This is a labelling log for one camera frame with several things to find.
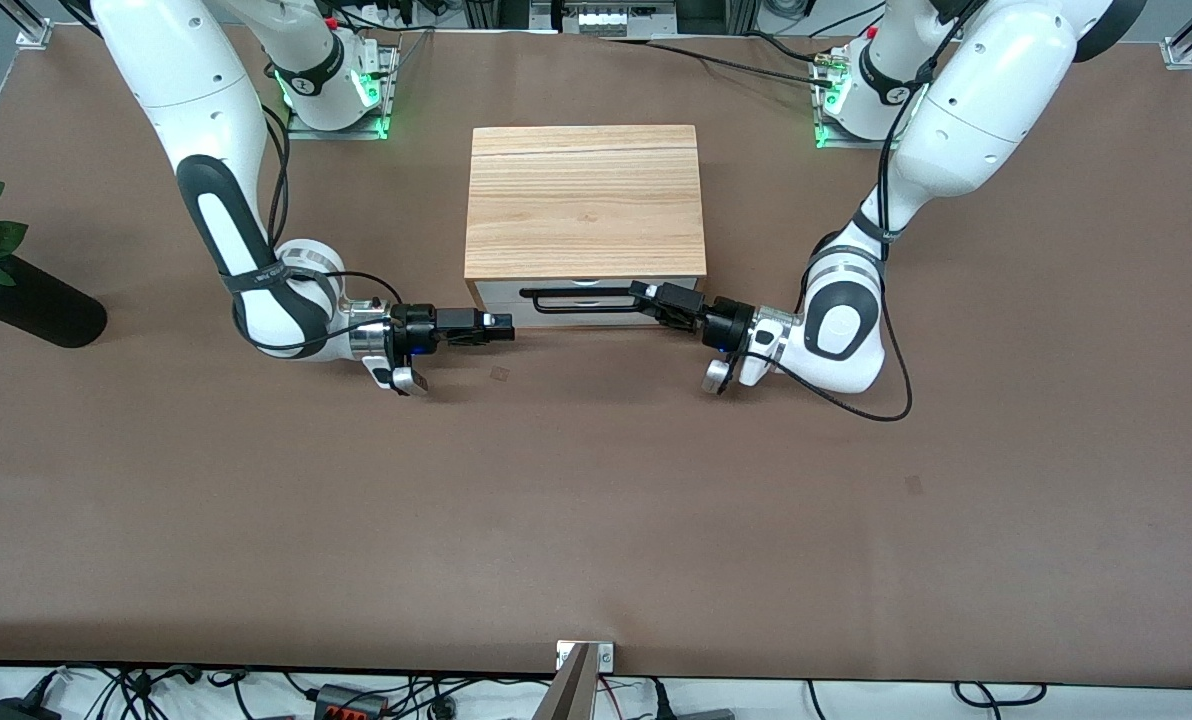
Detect white drawer with black handle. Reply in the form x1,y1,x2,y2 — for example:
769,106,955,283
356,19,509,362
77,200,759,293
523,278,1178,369
475,278,699,316

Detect wooden drawer cabinet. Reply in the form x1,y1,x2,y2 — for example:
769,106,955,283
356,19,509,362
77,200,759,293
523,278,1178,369
464,125,708,330

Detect white power strip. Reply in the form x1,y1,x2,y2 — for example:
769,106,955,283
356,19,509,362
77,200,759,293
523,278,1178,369
574,3,639,38

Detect black vase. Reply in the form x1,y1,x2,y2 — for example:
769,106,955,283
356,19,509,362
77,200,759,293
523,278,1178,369
0,254,108,350

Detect black box with orange connectors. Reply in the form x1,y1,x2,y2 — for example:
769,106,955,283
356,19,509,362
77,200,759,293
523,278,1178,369
313,684,390,720

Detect white drawer without handle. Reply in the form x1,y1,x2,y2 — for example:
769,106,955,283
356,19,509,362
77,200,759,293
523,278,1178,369
484,298,693,330

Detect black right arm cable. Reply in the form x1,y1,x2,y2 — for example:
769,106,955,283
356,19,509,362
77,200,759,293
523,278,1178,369
249,100,409,357

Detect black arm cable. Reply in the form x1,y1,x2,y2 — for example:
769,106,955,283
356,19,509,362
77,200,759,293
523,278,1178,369
249,100,409,357
738,0,987,423

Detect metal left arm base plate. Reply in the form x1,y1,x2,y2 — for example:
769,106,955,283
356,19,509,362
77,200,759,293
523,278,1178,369
813,48,923,152

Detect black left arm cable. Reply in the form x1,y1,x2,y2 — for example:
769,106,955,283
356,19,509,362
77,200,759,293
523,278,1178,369
738,0,987,423

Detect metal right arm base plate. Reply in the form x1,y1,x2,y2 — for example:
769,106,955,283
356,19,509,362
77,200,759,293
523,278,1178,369
285,44,399,142

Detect black cable on table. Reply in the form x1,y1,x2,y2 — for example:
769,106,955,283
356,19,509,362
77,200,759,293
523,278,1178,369
604,36,842,85

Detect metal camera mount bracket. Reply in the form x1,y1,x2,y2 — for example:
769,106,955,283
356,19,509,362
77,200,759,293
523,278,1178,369
534,640,616,720

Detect looped black cable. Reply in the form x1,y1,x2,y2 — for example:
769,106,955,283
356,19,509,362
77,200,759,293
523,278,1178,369
953,682,1048,708

